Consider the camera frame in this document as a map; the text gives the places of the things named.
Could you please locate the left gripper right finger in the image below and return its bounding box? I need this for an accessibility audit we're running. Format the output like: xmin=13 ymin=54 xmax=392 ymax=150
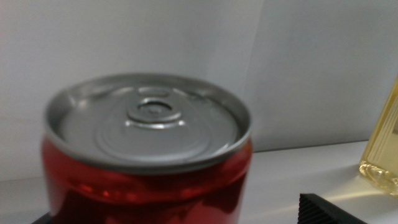
xmin=297 ymin=192 xmax=370 ymax=224

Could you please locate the red soda can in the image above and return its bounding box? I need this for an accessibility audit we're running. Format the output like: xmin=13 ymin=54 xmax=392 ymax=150
xmin=40 ymin=72 xmax=254 ymax=224

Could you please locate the white backdrop curtain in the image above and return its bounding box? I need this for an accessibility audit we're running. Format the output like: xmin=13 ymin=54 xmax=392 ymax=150
xmin=0 ymin=0 xmax=398 ymax=183

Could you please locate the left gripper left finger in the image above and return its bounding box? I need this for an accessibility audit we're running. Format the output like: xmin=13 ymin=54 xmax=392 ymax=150
xmin=30 ymin=212 xmax=53 ymax=224

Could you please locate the yellow tea bottle white cap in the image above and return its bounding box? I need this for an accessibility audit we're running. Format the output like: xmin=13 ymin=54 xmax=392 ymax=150
xmin=358 ymin=75 xmax=398 ymax=198

